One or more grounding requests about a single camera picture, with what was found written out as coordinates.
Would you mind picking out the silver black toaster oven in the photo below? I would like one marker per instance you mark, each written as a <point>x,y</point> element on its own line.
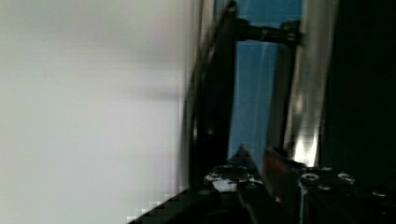
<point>342,105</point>

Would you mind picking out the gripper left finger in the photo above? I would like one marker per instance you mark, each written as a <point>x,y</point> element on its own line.
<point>245,167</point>

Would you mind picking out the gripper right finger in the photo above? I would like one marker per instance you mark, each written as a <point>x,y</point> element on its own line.
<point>280,172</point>

